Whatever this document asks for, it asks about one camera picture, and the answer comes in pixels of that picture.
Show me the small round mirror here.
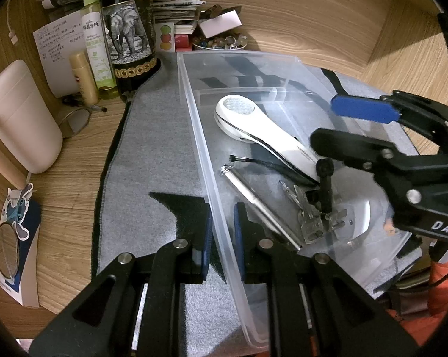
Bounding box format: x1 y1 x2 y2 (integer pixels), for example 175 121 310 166
0 224 19 279

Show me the dark bottle with elephant label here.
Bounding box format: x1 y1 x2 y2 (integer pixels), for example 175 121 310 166
98 0 161 103

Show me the black knob rod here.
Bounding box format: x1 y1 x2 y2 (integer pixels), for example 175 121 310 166
305 158 334 221

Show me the clear plastic storage box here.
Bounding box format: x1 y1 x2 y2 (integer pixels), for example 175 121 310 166
177 50 412 354

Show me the blue cartoon sticker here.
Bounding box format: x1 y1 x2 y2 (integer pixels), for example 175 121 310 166
3 183 35 239

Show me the yellow tube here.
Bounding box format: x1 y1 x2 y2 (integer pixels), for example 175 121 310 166
68 51 99 105

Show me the grey felt mat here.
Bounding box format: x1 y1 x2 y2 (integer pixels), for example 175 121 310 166
92 52 423 357

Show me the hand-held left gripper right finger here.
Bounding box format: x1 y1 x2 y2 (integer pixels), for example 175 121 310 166
233 203 420 357

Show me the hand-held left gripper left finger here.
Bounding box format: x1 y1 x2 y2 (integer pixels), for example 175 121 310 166
29 205 214 357

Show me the bowl of beads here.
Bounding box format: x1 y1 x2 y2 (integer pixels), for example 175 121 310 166
192 33 248 51

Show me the black lanyard cord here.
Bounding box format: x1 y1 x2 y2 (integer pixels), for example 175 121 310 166
228 155 319 187

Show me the black pen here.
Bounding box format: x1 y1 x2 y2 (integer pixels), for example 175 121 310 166
62 96 108 113

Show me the clear round disc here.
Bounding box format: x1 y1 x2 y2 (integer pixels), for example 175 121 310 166
330 193 371 248

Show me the green spray bottle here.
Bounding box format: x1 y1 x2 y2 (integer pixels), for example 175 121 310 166
80 0 118 100

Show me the white cable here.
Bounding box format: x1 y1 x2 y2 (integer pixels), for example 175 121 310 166
6 0 21 43

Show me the pink mug with handle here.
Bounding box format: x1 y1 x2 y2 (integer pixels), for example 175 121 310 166
0 59 63 179

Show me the traffic light card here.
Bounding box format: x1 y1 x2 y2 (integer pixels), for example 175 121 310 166
155 23 176 53

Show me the clear plastic clamp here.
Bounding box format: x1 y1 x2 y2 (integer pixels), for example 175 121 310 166
279 180 348 245

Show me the orange bag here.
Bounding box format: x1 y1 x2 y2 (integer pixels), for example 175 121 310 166
428 256 448 317

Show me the handwritten paper note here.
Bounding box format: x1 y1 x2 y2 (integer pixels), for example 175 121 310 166
32 10 89 99

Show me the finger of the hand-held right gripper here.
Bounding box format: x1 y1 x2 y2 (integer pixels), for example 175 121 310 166
310 127 399 173
331 90 448 153

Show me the red box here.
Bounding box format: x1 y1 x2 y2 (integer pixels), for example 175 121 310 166
175 33 193 51

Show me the stack of papers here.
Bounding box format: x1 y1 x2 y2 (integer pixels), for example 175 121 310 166
151 0 206 26

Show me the silver metal rod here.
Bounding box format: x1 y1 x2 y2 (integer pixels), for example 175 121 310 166
220 165 303 250

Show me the white handheld light device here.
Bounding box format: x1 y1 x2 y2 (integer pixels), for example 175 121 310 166
214 95 321 186

